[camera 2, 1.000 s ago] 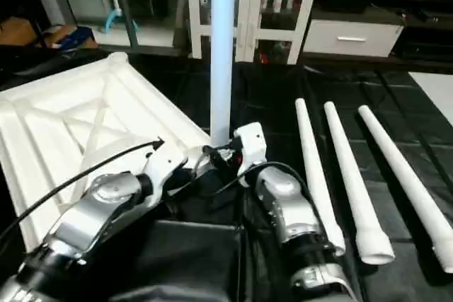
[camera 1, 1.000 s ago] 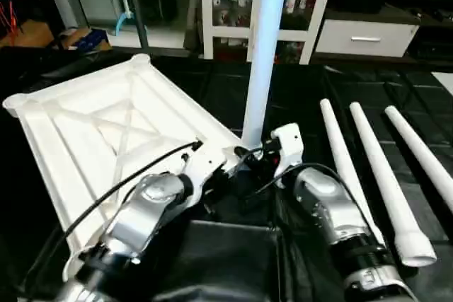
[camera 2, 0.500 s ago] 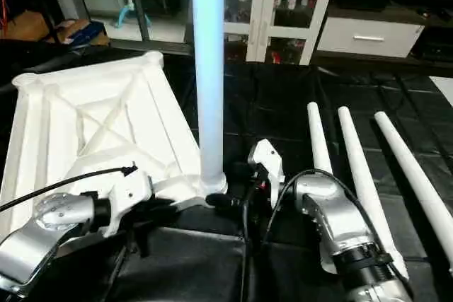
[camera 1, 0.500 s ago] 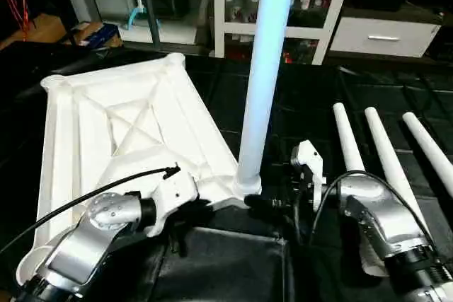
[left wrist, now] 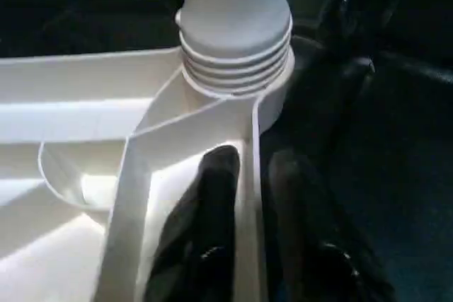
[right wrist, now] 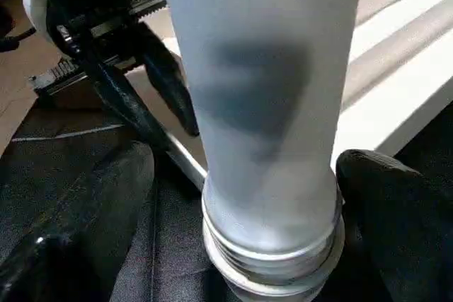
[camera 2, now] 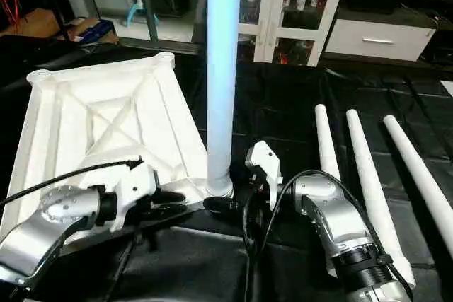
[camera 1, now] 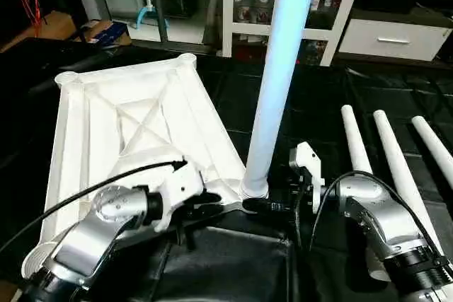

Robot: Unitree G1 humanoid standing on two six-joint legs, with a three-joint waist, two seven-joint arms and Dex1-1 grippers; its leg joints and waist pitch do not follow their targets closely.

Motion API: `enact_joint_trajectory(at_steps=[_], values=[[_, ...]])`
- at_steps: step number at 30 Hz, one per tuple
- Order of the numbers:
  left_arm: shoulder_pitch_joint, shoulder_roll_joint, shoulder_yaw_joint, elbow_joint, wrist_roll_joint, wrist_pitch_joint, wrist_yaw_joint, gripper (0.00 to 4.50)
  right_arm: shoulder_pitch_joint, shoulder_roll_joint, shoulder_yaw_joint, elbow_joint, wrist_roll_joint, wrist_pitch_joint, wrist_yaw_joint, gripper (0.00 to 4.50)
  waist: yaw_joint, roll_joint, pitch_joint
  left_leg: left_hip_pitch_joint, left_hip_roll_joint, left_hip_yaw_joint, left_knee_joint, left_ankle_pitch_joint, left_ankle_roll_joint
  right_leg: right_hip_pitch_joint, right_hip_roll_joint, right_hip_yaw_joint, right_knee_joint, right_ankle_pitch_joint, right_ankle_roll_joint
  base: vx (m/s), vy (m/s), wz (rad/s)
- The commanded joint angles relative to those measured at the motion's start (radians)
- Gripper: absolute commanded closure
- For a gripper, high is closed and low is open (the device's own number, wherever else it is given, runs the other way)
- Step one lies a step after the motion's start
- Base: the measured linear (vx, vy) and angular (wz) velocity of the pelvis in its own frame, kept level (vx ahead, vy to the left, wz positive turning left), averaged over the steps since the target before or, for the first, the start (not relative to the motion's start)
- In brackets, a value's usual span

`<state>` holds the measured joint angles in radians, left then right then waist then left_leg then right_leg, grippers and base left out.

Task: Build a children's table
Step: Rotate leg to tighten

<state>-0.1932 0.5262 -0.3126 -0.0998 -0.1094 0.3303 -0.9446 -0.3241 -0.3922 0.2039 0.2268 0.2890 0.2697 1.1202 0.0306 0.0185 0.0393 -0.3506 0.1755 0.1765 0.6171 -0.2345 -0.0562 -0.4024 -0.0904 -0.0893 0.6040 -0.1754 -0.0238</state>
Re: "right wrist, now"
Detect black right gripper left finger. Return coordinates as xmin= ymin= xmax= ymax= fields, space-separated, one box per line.
xmin=0 ymin=140 xmax=156 ymax=302

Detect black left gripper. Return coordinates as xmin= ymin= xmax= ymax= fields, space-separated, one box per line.
xmin=30 ymin=0 xmax=201 ymax=153

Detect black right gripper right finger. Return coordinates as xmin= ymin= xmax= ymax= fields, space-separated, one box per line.
xmin=335 ymin=148 xmax=453 ymax=302

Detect white plastic table leg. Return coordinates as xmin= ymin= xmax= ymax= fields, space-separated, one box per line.
xmin=156 ymin=0 xmax=368 ymax=297

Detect white plastic table top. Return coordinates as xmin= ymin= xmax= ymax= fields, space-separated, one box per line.
xmin=124 ymin=0 xmax=453 ymax=193

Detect black work mat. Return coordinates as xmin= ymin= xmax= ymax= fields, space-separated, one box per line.
xmin=0 ymin=93 xmax=453 ymax=302

